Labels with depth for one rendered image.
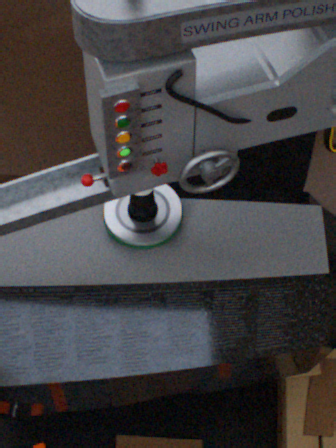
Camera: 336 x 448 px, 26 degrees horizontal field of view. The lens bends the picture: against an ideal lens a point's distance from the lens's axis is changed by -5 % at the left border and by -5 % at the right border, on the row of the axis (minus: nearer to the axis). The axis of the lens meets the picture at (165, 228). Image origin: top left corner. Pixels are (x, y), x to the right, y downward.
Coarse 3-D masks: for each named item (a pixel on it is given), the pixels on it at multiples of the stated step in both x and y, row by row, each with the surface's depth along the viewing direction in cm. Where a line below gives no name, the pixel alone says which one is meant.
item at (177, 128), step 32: (96, 64) 145; (128, 64) 144; (160, 64) 144; (192, 64) 146; (96, 96) 158; (160, 96) 151; (192, 96) 155; (96, 128) 173; (160, 128) 160; (192, 128) 164; (160, 160) 170; (128, 192) 177
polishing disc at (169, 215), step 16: (160, 192) 209; (112, 208) 206; (160, 208) 206; (176, 208) 206; (112, 224) 204; (128, 224) 203; (144, 224) 204; (160, 224) 204; (176, 224) 204; (128, 240) 201; (144, 240) 201; (160, 240) 201
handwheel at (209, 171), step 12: (204, 156) 166; (216, 156) 167; (228, 156) 168; (192, 168) 168; (204, 168) 171; (216, 168) 171; (180, 180) 171; (204, 180) 172; (228, 180) 177; (204, 192) 177
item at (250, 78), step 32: (288, 32) 162; (320, 32) 157; (224, 64) 165; (256, 64) 164; (288, 64) 160; (320, 64) 160; (224, 96) 161; (256, 96) 163; (288, 96) 167; (320, 96) 170; (224, 128) 170; (256, 128) 174; (288, 128) 178; (320, 128) 182
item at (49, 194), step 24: (72, 168) 188; (96, 168) 191; (0, 192) 185; (24, 192) 188; (48, 192) 188; (72, 192) 188; (96, 192) 182; (0, 216) 185; (24, 216) 179; (48, 216) 182
